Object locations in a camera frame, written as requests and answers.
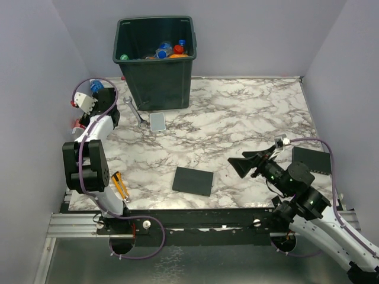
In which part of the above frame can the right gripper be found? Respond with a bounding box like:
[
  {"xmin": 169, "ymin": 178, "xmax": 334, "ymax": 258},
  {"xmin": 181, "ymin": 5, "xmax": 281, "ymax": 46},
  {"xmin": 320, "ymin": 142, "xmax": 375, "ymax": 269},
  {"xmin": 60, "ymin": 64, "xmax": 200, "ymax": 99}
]
[{"xmin": 228, "ymin": 144, "xmax": 292, "ymax": 196}]

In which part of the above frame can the green crushed bottle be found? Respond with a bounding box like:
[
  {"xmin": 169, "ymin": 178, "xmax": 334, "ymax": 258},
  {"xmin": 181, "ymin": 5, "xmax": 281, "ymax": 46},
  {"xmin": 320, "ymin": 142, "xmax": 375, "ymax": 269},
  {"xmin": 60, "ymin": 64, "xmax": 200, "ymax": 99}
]
[{"xmin": 120, "ymin": 54, "xmax": 129, "ymax": 60}]

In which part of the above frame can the Pepsi bottle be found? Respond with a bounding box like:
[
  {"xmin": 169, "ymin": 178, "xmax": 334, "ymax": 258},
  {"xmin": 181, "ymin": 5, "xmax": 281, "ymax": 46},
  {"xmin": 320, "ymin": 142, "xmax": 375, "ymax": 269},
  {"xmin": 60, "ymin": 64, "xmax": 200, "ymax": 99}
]
[{"xmin": 155, "ymin": 42, "xmax": 174, "ymax": 59}]

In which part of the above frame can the orange object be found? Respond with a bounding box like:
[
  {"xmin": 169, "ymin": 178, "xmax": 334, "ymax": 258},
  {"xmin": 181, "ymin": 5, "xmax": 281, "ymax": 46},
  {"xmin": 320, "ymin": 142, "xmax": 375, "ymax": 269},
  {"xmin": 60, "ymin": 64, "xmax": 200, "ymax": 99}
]
[{"xmin": 169, "ymin": 54, "xmax": 189, "ymax": 59}]

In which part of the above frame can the small red cap bottle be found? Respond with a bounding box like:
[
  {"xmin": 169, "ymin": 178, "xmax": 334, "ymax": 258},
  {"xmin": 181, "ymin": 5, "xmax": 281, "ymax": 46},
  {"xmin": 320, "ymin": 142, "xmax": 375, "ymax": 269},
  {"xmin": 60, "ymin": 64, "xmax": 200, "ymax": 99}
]
[{"xmin": 173, "ymin": 44, "xmax": 185, "ymax": 54}]

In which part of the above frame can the blue label water bottle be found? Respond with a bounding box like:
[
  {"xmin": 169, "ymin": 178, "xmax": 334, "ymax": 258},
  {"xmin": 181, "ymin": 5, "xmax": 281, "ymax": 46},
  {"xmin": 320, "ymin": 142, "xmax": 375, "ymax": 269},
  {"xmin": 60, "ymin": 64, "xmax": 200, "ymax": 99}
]
[{"xmin": 178, "ymin": 40, "xmax": 186, "ymax": 47}]

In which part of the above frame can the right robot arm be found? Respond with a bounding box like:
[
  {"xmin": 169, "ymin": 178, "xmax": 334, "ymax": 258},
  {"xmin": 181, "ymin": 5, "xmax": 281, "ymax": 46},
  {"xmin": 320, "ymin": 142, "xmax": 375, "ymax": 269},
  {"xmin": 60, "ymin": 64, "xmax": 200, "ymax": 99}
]
[{"xmin": 228, "ymin": 147, "xmax": 378, "ymax": 283}]

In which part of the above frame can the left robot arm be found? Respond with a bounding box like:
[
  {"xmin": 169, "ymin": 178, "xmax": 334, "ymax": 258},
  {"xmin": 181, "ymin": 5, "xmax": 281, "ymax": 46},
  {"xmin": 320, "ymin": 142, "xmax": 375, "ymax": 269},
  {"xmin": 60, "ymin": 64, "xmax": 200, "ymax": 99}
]
[{"xmin": 62, "ymin": 88, "xmax": 131, "ymax": 234}]

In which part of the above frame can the dark green bin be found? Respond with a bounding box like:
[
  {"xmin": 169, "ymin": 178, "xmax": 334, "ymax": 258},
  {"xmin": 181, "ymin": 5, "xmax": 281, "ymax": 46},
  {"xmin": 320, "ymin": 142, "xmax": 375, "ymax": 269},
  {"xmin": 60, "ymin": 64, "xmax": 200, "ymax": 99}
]
[{"xmin": 113, "ymin": 16, "xmax": 197, "ymax": 111}]

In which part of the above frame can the blue water bottle far left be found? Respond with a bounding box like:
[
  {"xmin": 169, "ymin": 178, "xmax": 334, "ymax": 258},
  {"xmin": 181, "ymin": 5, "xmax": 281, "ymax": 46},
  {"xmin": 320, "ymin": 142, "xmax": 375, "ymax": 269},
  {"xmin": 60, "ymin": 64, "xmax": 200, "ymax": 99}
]
[{"xmin": 89, "ymin": 79, "xmax": 104, "ymax": 93}]

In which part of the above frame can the red cola bottle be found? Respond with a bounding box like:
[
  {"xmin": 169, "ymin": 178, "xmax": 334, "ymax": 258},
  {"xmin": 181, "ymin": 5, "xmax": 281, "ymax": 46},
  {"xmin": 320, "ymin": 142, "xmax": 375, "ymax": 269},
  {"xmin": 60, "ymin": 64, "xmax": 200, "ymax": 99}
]
[{"xmin": 72, "ymin": 119, "xmax": 86, "ymax": 136}]

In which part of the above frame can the steel wrench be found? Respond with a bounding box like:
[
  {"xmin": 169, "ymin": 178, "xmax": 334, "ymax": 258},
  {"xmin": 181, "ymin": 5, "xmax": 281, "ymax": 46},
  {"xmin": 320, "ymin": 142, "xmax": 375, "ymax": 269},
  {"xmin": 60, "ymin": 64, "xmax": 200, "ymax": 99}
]
[{"xmin": 123, "ymin": 96, "xmax": 149, "ymax": 128}]

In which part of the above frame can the white smartphone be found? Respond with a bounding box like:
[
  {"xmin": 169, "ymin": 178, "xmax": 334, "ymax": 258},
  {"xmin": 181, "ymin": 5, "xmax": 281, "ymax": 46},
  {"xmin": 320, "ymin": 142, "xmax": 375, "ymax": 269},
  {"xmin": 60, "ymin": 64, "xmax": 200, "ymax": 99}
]
[{"xmin": 150, "ymin": 112, "xmax": 166, "ymax": 133}]

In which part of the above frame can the black box at right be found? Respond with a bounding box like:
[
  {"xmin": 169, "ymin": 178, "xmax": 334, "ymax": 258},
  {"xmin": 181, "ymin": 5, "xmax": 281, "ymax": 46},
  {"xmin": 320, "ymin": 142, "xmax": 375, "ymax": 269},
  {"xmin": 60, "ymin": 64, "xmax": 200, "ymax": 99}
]
[{"xmin": 292, "ymin": 147, "xmax": 332, "ymax": 175}]

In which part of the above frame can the black flat box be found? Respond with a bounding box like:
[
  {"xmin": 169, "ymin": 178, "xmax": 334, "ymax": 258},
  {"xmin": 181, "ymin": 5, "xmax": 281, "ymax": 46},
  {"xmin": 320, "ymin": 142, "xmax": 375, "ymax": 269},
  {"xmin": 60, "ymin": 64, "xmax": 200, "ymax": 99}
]
[{"xmin": 172, "ymin": 167, "xmax": 214, "ymax": 197}]

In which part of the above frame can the yellow utility knife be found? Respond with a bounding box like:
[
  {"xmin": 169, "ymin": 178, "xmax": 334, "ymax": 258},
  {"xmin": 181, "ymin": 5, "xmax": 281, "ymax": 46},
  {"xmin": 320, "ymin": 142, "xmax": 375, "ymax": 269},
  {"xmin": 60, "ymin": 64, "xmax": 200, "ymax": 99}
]
[{"xmin": 112, "ymin": 171, "xmax": 131, "ymax": 203}]

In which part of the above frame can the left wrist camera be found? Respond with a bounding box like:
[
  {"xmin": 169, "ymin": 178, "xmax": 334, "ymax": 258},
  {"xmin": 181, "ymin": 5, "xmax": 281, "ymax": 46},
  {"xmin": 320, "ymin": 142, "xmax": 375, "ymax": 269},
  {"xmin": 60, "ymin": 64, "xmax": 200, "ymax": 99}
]
[{"xmin": 71, "ymin": 92, "xmax": 98, "ymax": 115}]

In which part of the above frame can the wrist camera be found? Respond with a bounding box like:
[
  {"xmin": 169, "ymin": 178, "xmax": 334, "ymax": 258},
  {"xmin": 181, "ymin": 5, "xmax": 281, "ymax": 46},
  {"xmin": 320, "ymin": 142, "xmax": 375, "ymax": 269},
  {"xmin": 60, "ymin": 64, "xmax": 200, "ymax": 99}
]
[
  {"xmin": 71, "ymin": 92, "xmax": 98, "ymax": 115},
  {"xmin": 274, "ymin": 134, "xmax": 291, "ymax": 151}
]

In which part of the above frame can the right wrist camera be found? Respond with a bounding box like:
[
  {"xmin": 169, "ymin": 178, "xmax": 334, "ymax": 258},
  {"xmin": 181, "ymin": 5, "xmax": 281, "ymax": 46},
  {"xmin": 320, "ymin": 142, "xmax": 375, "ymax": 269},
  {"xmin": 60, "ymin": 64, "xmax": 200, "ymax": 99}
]
[{"xmin": 274, "ymin": 134, "xmax": 291, "ymax": 151}]

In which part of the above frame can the black mounting rail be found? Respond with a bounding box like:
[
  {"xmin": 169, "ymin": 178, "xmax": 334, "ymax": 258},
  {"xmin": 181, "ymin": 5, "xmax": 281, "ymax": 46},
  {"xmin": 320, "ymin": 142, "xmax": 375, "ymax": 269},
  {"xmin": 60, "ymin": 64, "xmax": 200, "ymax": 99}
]
[{"xmin": 59, "ymin": 192, "xmax": 297, "ymax": 248}]

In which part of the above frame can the aluminium frame rail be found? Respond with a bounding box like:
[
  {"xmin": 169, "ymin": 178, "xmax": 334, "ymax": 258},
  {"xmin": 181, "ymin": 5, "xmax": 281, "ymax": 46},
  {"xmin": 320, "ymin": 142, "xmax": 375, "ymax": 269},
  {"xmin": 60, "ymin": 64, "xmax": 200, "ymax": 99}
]
[{"xmin": 33, "ymin": 213, "xmax": 133, "ymax": 283}]

